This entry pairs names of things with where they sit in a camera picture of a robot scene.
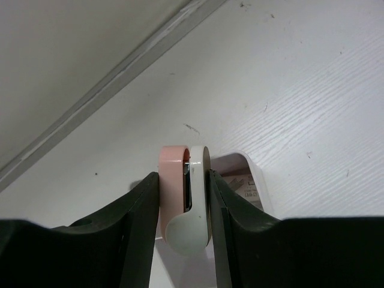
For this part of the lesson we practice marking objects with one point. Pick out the white divided container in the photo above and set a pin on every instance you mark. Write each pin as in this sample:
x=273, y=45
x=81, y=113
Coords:
x=244, y=177

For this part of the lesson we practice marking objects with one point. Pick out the aluminium table rail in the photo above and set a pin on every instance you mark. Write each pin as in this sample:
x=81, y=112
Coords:
x=170, y=33

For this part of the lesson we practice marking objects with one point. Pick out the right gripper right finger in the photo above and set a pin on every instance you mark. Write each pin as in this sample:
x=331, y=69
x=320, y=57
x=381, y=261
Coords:
x=254, y=249

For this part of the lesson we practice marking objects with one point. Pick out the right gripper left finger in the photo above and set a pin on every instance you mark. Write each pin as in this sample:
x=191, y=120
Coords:
x=112, y=247

